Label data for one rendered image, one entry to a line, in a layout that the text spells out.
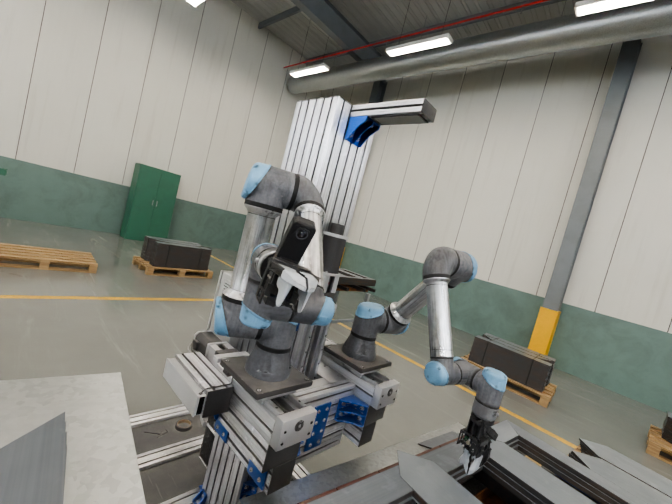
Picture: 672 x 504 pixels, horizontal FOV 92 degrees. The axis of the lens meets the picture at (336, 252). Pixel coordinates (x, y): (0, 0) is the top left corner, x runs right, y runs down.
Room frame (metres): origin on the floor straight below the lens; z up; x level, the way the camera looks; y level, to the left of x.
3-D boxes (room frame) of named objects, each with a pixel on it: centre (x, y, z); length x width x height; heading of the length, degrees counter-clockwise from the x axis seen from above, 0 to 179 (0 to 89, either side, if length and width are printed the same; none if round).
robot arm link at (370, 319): (1.42, -0.22, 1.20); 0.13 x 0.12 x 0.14; 123
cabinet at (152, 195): (8.66, 5.12, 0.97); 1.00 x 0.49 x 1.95; 138
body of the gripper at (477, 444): (1.03, -0.60, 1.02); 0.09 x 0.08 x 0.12; 130
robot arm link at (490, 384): (1.04, -0.60, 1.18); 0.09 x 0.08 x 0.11; 33
